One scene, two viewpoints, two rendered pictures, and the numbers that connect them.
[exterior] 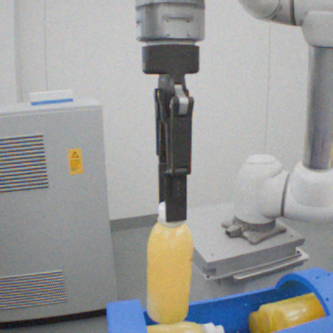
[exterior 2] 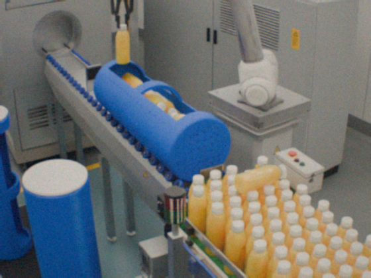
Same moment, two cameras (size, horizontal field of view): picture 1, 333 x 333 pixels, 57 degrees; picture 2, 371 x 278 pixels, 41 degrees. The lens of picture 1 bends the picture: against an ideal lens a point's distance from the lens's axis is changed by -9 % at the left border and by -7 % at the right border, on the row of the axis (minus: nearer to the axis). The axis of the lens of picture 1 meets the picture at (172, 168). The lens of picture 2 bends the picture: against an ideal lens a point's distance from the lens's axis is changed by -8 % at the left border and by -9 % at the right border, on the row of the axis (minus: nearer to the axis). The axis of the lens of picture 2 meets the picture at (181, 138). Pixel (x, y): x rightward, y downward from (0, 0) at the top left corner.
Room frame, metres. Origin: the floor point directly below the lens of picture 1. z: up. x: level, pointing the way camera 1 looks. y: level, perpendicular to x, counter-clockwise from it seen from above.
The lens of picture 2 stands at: (0.03, -2.53, 2.08)
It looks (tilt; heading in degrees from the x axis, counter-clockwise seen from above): 26 degrees down; 74
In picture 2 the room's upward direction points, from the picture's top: straight up
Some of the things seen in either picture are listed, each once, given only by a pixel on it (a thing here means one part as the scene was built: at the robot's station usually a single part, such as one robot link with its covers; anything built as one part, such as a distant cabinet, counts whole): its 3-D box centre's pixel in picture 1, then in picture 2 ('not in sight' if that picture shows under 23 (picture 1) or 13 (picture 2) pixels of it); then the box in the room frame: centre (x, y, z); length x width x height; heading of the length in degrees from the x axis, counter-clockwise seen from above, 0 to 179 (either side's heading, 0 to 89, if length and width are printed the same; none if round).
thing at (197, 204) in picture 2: not in sight; (197, 213); (0.52, -1.02, 0.99); 0.07 x 0.07 x 0.19
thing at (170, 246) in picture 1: (169, 268); (122, 45); (0.44, 0.01, 1.34); 0.07 x 0.07 x 0.19
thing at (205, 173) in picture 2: not in sight; (209, 180); (0.63, -0.80, 0.99); 0.10 x 0.02 x 0.12; 13
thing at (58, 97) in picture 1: (50, 98); not in sight; (1.88, 0.71, 1.48); 0.24 x 0.12 x 0.08; 118
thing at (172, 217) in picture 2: not in sight; (175, 212); (0.37, -1.26, 1.18); 0.06 x 0.06 x 0.05
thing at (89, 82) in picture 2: not in sight; (94, 77); (0.34, 0.49, 1.00); 0.10 x 0.04 x 0.15; 13
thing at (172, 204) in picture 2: not in sight; (175, 199); (0.37, -1.26, 1.23); 0.06 x 0.06 x 0.04
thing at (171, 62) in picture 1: (171, 79); not in sight; (0.44, 0.00, 1.62); 0.08 x 0.07 x 0.09; 13
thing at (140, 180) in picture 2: not in sight; (112, 126); (0.40, 0.22, 0.79); 2.17 x 0.29 x 0.34; 103
